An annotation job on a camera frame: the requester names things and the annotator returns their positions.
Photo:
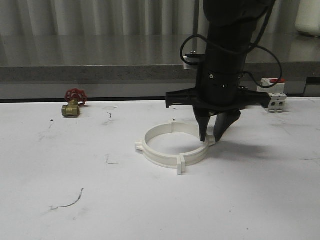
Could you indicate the white circuit breaker red switch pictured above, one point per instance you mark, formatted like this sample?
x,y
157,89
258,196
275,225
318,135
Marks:
x,y
277,97

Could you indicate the white half-ring clamp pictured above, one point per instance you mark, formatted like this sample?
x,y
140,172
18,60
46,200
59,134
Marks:
x,y
190,150
156,146

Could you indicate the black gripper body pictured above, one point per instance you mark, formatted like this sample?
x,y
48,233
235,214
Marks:
x,y
219,92

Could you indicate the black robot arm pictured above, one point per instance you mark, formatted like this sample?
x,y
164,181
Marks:
x,y
235,29

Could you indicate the grey pleated curtain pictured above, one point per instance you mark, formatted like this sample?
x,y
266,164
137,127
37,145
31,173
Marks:
x,y
102,17

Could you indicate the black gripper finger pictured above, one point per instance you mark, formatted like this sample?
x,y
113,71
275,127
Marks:
x,y
202,117
224,121

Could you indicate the grey stone countertop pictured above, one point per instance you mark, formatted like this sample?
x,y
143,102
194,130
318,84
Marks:
x,y
147,66

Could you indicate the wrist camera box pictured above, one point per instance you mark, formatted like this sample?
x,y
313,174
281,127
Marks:
x,y
191,60

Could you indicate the brass valve red handwheel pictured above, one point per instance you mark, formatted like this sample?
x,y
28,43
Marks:
x,y
75,98

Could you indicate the white rice cooker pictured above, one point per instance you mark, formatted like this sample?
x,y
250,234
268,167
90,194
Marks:
x,y
308,18

